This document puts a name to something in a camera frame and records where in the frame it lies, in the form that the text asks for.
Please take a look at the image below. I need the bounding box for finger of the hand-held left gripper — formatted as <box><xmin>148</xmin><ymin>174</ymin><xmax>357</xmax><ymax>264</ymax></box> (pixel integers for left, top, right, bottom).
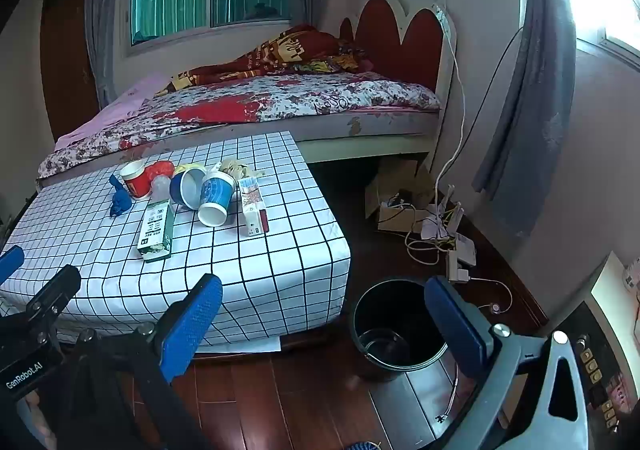
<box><xmin>27</xmin><ymin>264</ymin><xmax>82</xmax><ymax>331</ymax></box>
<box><xmin>0</xmin><ymin>246</ymin><xmax>26</xmax><ymax>283</ymax></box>

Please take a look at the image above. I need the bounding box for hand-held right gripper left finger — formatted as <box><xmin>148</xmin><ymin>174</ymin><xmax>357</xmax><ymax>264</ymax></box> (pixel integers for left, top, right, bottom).
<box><xmin>50</xmin><ymin>272</ymin><xmax>226</xmax><ymax>450</ymax></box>

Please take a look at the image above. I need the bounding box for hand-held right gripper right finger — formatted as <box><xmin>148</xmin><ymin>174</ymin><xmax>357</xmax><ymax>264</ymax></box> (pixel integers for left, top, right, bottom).
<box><xmin>424</xmin><ymin>275</ymin><xmax>598</xmax><ymax>450</ymax></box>

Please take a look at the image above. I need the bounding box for black round waste bin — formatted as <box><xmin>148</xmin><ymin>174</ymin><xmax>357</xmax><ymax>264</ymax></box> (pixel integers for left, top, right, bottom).
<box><xmin>352</xmin><ymin>279</ymin><xmax>448</xmax><ymax>383</ymax></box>

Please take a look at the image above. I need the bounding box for clear plastic bag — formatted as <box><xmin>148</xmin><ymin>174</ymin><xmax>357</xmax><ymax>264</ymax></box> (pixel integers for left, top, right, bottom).
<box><xmin>150</xmin><ymin>175</ymin><xmax>174</xmax><ymax>203</ymax></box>

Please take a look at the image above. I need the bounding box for cream cloth bundle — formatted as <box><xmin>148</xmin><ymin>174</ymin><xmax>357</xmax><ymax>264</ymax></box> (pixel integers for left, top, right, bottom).
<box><xmin>220</xmin><ymin>157</ymin><xmax>263</xmax><ymax>179</ymax></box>

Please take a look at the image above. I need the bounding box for white power strip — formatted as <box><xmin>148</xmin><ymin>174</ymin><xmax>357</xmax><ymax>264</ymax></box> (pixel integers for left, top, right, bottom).
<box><xmin>445</xmin><ymin>234</ymin><xmax>479</xmax><ymax>285</ymax></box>

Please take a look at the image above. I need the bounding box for green and white carton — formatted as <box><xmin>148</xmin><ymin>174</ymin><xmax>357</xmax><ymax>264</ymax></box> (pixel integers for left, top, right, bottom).
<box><xmin>137</xmin><ymin>197</ymin><xmax>176</xmax><ymax>262</ymax></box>

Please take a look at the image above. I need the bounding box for white router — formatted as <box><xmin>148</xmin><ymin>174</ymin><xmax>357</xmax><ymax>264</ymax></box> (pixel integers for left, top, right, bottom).
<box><xmin>421</xmin><ymin>184</ymin><xmax>465</xmax><ymax>242</ymax></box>

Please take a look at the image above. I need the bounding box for blue crumpled cloth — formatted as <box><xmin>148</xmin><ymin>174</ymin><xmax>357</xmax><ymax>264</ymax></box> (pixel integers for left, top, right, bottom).
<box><xmin>109</xmin><ymin>174</ymin><xmax>134</xmax><ymax>217</ymax></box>

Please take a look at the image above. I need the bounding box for red paper cup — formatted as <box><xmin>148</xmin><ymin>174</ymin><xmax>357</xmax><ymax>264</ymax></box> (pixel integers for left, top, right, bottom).
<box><xmin>120</xmin><ymin>160</ymin><xmax>160</xmax><ymax>201</ymax></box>

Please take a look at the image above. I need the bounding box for red and white small box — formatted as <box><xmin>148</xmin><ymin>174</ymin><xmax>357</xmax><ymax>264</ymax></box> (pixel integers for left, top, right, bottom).
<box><xmin>237</xmin><ymin>177</ymin><xmax>269</xmax><ymax>237</ymax></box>

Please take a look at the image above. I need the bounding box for blue and white paper cup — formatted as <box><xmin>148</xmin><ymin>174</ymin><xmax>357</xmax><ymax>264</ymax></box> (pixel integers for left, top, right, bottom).
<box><xmin>197</xmin><ymin>171</ymin><xmax>236</xmax><ymax>227</ymax></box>

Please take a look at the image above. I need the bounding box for white checked tablecloth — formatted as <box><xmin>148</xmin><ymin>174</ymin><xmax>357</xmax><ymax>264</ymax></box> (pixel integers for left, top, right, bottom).
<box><xmin>0</xmin><ymin>130</ymin><xmax>353</xmax><ymax>348</ymax></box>

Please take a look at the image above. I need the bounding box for dark blue cup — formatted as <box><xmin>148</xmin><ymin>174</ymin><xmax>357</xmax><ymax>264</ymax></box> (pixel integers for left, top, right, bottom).
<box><xmin>169</xmin><ymin>166</ymin><xmax>208</xmax><ymax>210</ymax></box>

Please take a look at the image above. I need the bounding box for cardboard box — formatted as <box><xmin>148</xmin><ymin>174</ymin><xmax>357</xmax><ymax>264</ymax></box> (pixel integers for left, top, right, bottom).
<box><xmin>364</xmin><ymin>157</ymin><xmax>437</xmax><ymax>233</ymax></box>

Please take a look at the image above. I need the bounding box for pink cloth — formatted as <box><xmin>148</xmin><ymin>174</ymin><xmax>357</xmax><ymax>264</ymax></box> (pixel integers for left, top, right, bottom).
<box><xmin>52</xmin><ymin>72</ymin><xmax>171</xmax><ymax>151</ymax></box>

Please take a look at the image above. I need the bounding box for white bed base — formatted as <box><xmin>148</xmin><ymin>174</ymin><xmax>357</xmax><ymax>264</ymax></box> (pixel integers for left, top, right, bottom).
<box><xmin>295</xmin><ymin>110</ymin><xmax>443</xmax><ymax>166</ymax></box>

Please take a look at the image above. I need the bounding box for brown wooden door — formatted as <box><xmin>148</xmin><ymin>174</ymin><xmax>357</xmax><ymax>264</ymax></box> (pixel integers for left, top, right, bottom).
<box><xmin>40</xmin><ymin>0</ymin><xmax>101</xmax><ymax>131</ymax></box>

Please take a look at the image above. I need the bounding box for floral bedsheet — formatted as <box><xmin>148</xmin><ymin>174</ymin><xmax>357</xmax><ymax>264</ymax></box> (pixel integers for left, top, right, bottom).
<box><xmin>37</xmin><ymin>72</ymin><xmax>443</xmax><ymax>181</ymax></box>

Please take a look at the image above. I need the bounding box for red printed blanket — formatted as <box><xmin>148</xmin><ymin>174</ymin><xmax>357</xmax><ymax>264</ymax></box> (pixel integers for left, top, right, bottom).
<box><xmin>155</xmin><ymin>24</ymin><xmax>373</xmax><ymax>93</ymax></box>

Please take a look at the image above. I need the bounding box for red and white headboard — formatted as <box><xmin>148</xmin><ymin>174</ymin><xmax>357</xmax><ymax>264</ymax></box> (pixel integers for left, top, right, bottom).
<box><xmin>339</xmin><ymin>0</ymin><xmax>458</xmax><ymax>98</ymax></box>

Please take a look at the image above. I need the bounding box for thin white cable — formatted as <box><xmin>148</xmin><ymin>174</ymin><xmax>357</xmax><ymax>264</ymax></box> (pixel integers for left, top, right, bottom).
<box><xmin>470</xmin><ymin>276</ymin><xmax>514</xmax><ymax>317</ymax></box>

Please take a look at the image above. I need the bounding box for coiled white cable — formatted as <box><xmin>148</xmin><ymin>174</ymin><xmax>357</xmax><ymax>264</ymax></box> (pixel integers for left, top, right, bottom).
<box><xmin>404</xmin><ymin>210</ymin><xmax>452</xmax><ymax>267</ymax></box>

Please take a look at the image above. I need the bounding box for thick white cable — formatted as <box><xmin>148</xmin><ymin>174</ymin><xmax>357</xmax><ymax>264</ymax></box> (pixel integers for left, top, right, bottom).
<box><xmin>434</xmin><ymin>5</ymin><xmax>468</xmax><ymax>211</ymax></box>

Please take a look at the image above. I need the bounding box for thin black cable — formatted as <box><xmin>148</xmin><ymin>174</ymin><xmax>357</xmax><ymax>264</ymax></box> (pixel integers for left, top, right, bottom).
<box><xmin>467</xmin><ymin>25</ymin><xmax>525</xmax><ymax>203</ymax></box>

